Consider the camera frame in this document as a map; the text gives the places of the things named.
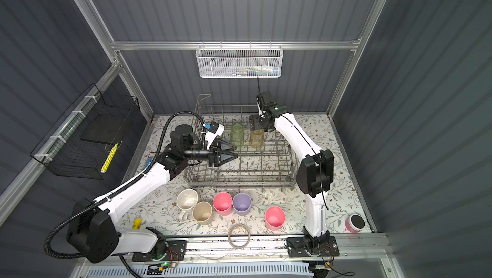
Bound yellow glass tumbler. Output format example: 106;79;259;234
249;129;265;150

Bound white ceramic mug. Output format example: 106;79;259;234
176;188;199;221

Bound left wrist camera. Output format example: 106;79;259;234
202;122;225;150

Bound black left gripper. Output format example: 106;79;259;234
182;137;237;167

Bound clear tape roll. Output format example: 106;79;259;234
228;224;251;250

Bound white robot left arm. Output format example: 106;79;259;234
67;122;237;263

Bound beige cup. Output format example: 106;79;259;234
192;201;213;225

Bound purple cup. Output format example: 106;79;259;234
233;193;252;216

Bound pink cup front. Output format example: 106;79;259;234
265;206;286;231

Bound green glass tumbler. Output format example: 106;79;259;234
229;122;244;148

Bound coloured marker pack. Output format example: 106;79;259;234
144;157;153;170

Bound items in white basket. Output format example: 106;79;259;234
228;65;281;78

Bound white mesh wall basket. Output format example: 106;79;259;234
196;45;284;79

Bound yellow marker in basket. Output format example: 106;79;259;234
100;143;119;174

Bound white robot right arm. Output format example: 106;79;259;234
249;91;334;251

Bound yellow marker on table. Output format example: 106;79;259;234
132;218;142;230

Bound black corrugated cable hose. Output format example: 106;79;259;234
43;111;206;278

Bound black wire wall basket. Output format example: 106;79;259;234
30;86;141;180

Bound grey wire dish rack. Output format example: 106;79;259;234
184;94;298;189

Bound pink cup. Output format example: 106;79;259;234
265;206;286;231
212;192;233;216

